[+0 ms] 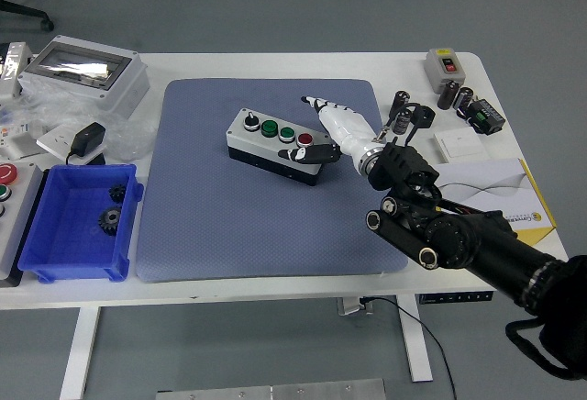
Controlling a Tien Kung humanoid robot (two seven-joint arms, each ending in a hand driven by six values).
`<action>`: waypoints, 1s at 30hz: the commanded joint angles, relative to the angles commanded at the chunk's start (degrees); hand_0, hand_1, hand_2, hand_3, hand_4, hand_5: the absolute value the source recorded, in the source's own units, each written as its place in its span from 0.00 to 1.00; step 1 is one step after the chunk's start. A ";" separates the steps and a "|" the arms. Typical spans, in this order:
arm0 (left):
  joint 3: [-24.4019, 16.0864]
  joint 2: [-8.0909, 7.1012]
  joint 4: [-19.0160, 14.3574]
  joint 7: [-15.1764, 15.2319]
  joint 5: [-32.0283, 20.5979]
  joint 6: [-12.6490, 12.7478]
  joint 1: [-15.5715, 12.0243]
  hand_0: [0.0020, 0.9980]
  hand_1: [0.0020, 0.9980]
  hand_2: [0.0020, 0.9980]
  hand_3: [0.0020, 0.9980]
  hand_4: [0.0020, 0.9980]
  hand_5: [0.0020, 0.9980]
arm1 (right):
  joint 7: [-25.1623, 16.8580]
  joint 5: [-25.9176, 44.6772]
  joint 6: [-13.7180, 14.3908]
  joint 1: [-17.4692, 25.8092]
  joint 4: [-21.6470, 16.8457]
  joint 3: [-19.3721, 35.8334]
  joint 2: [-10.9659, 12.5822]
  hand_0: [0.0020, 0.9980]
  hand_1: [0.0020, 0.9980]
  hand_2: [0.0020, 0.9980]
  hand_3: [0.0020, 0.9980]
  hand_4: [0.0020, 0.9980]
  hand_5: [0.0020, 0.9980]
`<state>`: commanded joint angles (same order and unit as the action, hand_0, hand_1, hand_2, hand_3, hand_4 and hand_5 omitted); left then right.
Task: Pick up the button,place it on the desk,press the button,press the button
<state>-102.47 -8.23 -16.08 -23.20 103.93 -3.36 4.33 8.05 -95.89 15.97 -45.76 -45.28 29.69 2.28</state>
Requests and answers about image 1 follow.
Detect large black gear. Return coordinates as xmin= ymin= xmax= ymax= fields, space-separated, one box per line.
xmin=97 ymin=205 xmax=124 ymax=237

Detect white table leg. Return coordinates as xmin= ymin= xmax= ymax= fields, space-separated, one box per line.
xmin=396 ymin=296 xmax=434 ymax=383
xmin=59 ymin=306 xmax=101 ymax=400

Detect black power adapter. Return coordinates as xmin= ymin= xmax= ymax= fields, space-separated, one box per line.
xmin=65 ymin=121 xmax=107 ymax=166

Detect white wall switch plate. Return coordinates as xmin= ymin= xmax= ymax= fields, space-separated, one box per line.
xmin=432 ymin=127 xmax=491 ymax=164

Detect grey four-button control box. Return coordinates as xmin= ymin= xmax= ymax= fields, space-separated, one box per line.
xmin=226 ymin=106 xmax=327 ymax=187

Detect blue-grey table mat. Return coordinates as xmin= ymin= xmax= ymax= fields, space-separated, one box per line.
xmin=136 ymin=78 xmax=409 ymax=283

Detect black office chair base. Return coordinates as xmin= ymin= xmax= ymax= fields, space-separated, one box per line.
xmin=0 ymin=0 xmax=55 ymax=33

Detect grey two-button switch box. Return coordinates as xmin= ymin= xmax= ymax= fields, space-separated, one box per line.
xmin=422 ymin=47 xmax=460 ymax=94

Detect black table height controller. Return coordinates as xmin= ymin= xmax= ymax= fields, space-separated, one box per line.
xmin=415 ymin=290 xmax=495 ymax=305

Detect white wall socket plate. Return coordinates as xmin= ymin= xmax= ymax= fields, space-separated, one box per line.
xmin=36 ymin=123 xmax=106 ymax=166

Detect yellow and white cardboard box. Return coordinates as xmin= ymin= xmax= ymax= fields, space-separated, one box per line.
xmin=430 ymin=157 xmax=558 ymax=241

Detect clear plastic bag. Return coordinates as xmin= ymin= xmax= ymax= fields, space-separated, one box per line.
xmin=0 ymin=81 xmax=157 ymax=162

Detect black cylindrical capacitor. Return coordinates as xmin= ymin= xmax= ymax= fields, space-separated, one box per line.
xmin=453 ymin=86 xmax=475 ymax=117
xmin=437 ymin=79 xmax=462 ymax=111
xmin=390 ymin=89 xmax=412 ymax=120
xmin=393 ymin=106 xmax=413 ymax=135

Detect black hexagonal nut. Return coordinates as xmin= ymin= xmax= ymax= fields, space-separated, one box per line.
xmin=410 ymin=105 xmax=436 ymax=128

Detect grey emergency-stop control box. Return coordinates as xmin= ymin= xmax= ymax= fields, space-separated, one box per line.
xmin=0 ymin=162 xmax=45 ymax=287

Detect grey under-table bracket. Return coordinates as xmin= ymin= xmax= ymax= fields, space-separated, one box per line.
xmin=337 ymin=296 xmax=375 ymax=317

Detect blue plastic bin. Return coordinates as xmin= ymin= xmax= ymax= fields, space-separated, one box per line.
xmin=17 ymin=163 xmax=144 ymax=284

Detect grey metal plate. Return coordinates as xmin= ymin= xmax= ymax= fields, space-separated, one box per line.
xmin=155 ymin=377 xmax=387 ymax=400

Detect grey enclosure with clear lid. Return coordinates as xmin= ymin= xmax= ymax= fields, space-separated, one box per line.
xmin=17 ymin=35 xmax=151 ymax=115

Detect white packaging box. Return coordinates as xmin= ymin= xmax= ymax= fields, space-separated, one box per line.
xmin=0 ymin=120 xmax=42 ymax=161

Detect white device with foil label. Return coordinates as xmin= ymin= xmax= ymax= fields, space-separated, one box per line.
xmin=0 ymin=41 xmax=34 ymax=101

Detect black power cable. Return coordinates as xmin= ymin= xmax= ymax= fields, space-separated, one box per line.
xmin=361 ymin=296 xmax=459 ymax=400

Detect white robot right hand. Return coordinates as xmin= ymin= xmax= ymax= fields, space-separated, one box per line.
xmin=277 ymin=94 xmax=384 ymax=167

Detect black module with green terminal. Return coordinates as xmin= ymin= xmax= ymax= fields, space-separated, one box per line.
xmin=465 ymin=99 xmax=506 ymax=136

